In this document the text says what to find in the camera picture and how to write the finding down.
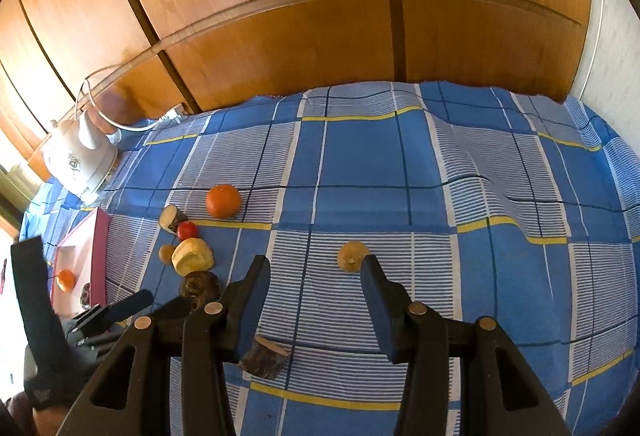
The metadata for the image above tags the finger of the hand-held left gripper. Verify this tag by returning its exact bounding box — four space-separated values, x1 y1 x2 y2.
107 290 154 323

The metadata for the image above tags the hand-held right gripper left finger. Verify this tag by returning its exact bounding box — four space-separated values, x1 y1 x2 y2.
55 255 272 436

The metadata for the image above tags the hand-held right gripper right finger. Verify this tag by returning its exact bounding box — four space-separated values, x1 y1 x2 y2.
360 254 573 436

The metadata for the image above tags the tan onion-shaped fruit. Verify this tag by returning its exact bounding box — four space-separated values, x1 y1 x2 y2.
337 241 370 273

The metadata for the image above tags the dark brown cut piece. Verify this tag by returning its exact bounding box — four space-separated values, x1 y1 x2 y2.
240 335 292 381

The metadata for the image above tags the large yellow cut fruit piece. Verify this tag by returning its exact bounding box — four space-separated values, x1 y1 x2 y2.
171 238 216 277

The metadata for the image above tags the pink shallow box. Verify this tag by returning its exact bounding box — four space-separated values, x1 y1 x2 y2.
47 208 108 317

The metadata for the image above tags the person's left forearm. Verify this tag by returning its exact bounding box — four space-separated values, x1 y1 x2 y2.
0 391 38 436

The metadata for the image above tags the dark brown lumpy fruit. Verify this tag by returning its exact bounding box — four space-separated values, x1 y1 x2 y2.
180 271 221 311

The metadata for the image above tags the cut tan dark-skinned fruit piece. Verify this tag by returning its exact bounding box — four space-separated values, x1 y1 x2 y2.
159 204 188 233

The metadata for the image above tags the large orange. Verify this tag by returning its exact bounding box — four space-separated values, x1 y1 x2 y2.
205 184 242 219

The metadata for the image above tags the white electric kettle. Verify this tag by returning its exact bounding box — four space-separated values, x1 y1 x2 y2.
42 108 119 204

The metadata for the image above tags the blue plaid blanket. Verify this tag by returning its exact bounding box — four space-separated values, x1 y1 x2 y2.
20 80 640 436

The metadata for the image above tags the white power plug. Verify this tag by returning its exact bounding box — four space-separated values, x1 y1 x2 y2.
159 103 187 123

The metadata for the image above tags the wooden wardrobe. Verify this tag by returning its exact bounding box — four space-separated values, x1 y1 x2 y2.
0 0 596 177

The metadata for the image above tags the white power cable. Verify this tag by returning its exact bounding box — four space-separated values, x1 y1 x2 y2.
75 64 173 133

